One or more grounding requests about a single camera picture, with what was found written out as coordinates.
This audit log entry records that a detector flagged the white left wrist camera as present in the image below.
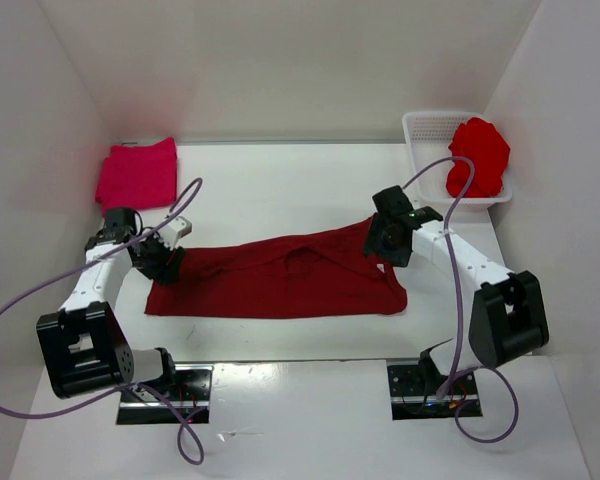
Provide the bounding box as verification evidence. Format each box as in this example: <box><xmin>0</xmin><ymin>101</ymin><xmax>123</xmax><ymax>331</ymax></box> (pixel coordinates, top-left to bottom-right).
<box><xmin>159</xmin><ymin>216</ymin><xmax>192</xmax><ymax>250</ymax></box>

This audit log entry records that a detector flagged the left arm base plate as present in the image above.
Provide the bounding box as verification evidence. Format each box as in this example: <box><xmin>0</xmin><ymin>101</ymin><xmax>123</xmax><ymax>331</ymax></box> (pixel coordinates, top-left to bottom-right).
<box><xmin>116</xmin><ymin>362</ymin><xmax>214</xmax><ymax>426</ymax></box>

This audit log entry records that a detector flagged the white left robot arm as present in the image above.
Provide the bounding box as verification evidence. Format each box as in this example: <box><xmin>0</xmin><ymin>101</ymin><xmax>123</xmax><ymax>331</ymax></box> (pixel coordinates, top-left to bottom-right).
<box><xmin>36</xmin><ymin>207</ymin><xmax>192</xmax><ymax>400</ymax></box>

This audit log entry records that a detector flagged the bright red t shirt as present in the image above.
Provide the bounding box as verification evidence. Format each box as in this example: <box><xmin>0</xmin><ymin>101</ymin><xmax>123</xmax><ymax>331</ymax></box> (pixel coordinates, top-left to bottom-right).
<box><xmin>448</xmin><ymin>117</ymin><xmax>510</xmax><ymax>198</ymax></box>

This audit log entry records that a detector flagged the dark red t shirt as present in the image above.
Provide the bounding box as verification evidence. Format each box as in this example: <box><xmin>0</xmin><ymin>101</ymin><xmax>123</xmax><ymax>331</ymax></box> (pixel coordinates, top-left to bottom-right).
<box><xmin>144</xmin><ymin>219</ymin><xmax>408</xmax><ymax>319</ymax></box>

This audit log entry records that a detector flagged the white plastic laundry basket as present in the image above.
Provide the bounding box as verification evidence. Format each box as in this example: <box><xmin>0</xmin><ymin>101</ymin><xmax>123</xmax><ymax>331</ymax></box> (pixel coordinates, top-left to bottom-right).
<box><xmin>402</xmin><ymin>110</ymin><xmax>513</xmax><ymax>212</ymax></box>

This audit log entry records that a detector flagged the pink red t shirt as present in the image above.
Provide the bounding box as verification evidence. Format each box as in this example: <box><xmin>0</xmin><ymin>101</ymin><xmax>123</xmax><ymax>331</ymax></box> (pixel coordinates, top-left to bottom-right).
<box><xmin>95</xmin><ymin>137</ymin><xmax>178</xmax><ymax>216</ymax></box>

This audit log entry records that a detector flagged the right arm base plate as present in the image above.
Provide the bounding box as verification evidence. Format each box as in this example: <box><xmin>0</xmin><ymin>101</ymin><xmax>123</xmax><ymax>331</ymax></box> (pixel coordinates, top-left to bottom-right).
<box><xmin>387</xmin><ymin>359</ymin><xmax>482</xmax><ymax>421</ymax></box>

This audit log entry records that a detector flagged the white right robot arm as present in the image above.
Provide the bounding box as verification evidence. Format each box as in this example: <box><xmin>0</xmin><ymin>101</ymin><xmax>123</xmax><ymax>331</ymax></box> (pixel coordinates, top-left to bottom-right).
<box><xmin>363</xmin><ymin>186</ymin><xmax>549</xmax><ymax>395</ymax></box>

